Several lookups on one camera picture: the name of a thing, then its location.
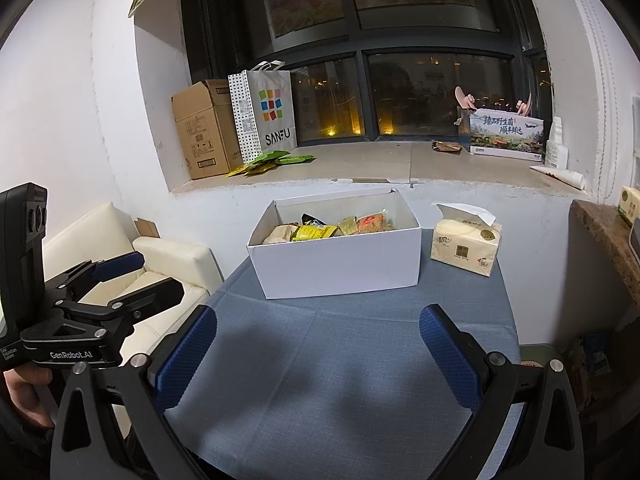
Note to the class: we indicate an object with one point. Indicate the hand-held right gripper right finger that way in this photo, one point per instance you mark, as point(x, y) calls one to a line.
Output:
point(450, 355)

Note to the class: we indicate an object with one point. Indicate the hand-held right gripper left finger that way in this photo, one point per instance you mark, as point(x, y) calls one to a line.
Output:
point(185, 355)

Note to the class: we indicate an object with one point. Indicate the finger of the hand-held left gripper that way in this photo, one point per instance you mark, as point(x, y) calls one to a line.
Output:
point(120, 262)
point(155, 292)

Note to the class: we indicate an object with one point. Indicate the white cardboard box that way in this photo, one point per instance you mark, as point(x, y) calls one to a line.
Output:
point(340, 265)

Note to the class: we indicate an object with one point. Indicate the person's left hand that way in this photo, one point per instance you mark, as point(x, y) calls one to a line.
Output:
point(27, 390)

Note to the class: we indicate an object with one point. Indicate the cream leather sofa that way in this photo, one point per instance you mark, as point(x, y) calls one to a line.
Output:
point(170, 260)

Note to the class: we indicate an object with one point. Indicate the small cardboard piece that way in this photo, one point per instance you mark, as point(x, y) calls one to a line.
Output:
point(146, 227)

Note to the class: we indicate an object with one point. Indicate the green stool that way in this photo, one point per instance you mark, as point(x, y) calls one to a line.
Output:
point(542, 352)

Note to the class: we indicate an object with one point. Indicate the yellow tissue pack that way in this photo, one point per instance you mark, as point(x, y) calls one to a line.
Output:
point(465, 245)

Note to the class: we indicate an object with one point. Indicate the blue tablecloth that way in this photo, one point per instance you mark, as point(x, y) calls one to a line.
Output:
point(325, 360)

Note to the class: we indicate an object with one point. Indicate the brown bag with packets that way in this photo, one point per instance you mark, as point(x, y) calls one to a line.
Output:
point(587, 355)

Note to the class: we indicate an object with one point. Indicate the cream packet with orange edge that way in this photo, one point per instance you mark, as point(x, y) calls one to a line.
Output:
point(375, 222)

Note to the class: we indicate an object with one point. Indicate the brown cardboard box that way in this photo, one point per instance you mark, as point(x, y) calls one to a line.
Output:
point(205, 130)

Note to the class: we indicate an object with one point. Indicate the olive green snack packet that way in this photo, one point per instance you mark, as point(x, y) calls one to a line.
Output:
point(346, 226)

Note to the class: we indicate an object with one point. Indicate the black snack packet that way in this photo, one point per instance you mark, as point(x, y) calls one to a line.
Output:
point(311, 219)

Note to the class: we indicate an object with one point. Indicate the pile of green packets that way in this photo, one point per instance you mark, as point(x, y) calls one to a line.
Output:
point(270, 162)

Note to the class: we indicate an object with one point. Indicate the brown stone counter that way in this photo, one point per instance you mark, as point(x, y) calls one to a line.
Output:
point(600, 235)

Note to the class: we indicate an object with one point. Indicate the brown wrapper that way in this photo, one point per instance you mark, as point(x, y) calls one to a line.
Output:
point(446, 146)

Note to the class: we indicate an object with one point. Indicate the white tube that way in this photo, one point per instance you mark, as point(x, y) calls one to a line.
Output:
point(560, 176)

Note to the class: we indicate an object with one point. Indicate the white dotted shopping bag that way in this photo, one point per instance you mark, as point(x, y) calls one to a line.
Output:
point(270, 110)

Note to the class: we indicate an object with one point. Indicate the dark grey device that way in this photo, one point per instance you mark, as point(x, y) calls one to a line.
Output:
point(635, 240)

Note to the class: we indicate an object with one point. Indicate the printed landscape carton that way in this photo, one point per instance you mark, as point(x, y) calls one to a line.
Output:
point(507, 135)

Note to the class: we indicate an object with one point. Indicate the white plastic bottle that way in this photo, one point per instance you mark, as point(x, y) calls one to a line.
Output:
point(556, 147)

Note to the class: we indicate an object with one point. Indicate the pale green tissue pack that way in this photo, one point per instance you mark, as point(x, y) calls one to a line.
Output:
point(630, 205)

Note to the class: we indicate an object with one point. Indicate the dark window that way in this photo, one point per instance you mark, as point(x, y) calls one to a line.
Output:
point(400, 35)

